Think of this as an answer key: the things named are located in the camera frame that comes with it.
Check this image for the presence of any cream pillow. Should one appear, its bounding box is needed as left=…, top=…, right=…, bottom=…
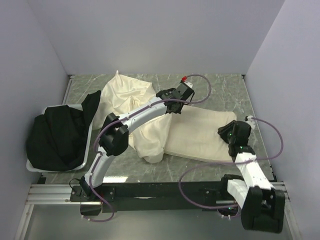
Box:
left=164, top=106, right=237, bottom=163

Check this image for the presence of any cream pillowcase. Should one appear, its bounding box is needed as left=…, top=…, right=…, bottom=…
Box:
left=92, top=69, right=173, bottom=165

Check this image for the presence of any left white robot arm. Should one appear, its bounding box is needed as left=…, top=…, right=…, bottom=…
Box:
left=79, top=80, right=195, bottom=201

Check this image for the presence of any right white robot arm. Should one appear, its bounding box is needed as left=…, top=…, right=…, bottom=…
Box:
left=217, top=115, right=286, bottom=234

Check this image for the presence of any black cloth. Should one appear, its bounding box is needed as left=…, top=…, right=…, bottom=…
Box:
left=26, top=89, right=102, bottom=173

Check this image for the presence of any grey plastic basket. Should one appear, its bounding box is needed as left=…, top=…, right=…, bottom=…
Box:
left=26, top=103, right=96, bottom=173

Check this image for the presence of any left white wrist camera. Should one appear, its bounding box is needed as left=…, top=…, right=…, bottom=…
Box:
left=180, top=76, right=193, bottom=89

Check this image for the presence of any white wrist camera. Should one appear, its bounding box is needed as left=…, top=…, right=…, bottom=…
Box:
left=180, top=76, right=193, bottom=89
left=244, top=115, right=257, bottom=130

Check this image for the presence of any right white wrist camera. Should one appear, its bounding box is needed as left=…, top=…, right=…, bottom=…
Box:
left=244, top=115, right=257, bottom=130

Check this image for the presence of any aluminium frame rail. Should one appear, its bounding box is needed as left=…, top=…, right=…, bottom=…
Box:
left=14, top=181, right=291, bottom=240

